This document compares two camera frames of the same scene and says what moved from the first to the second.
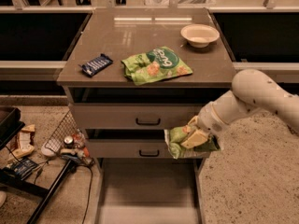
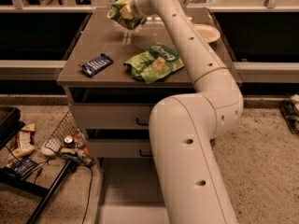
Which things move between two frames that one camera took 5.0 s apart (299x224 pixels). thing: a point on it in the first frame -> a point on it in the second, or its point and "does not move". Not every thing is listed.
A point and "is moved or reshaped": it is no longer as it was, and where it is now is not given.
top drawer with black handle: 134,116 does not move
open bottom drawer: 149,190 does not move
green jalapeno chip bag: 174,138 is moved or reshaped
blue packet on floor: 21,168 does not move
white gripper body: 209,121 -> 139,3
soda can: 68,142 does not move
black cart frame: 10,126 does not move
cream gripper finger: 197,138 -> 126,11
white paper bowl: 199,35 does not move
